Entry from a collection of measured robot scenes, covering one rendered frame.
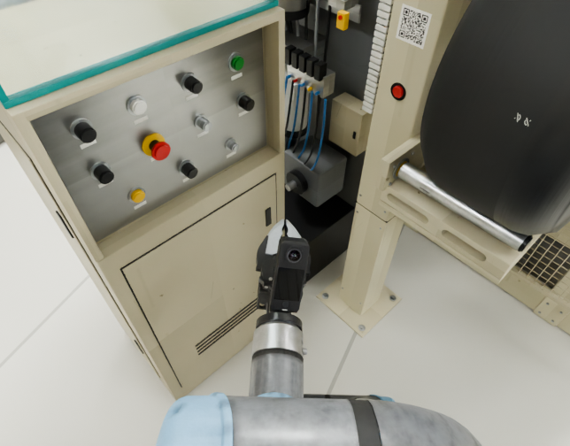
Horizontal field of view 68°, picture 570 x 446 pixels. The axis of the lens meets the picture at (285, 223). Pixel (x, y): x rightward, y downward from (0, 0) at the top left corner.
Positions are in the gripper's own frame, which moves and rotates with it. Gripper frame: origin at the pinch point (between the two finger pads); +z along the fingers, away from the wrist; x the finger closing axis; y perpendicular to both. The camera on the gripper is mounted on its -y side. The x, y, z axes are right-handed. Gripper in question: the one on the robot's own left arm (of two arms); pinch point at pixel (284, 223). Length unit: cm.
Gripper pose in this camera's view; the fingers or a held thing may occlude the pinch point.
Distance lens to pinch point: 75.4
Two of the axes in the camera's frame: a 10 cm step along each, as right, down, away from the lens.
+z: 0.3, -7.5, 6.6
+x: 9.9, 1.1, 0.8
